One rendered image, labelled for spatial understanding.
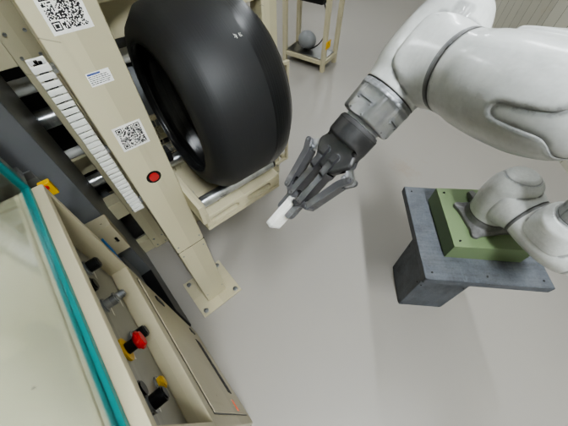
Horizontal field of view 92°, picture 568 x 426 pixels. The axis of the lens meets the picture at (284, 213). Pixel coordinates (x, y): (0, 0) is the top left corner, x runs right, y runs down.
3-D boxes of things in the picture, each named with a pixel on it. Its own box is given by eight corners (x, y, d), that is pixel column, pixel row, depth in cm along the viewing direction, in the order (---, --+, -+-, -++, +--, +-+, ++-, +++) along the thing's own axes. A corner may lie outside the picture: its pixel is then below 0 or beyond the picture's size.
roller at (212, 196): (203, 211, 102) (200, 204, 99) (197, 204, 104) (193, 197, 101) (275, 168, 116) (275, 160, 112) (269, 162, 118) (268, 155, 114)
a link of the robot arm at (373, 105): (402, 95, 37) (369, 132, 39) (416, 122, 44) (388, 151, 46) (358, 66, 41) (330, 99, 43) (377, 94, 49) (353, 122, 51)
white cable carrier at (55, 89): (134, 212, 93) (30, 68, 54) (128, 204, 95) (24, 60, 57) (147, 205, 95) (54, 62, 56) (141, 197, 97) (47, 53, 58)
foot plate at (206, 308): (204, 318, 165) (204, 317, 163) (182, 285, 177) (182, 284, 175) (242, 289, 175) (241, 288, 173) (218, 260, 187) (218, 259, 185)
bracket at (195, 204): (204, 226, 102) (198, 210, 94) (156, 167, 120) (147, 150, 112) (212, 221, 103) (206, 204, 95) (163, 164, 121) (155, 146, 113)
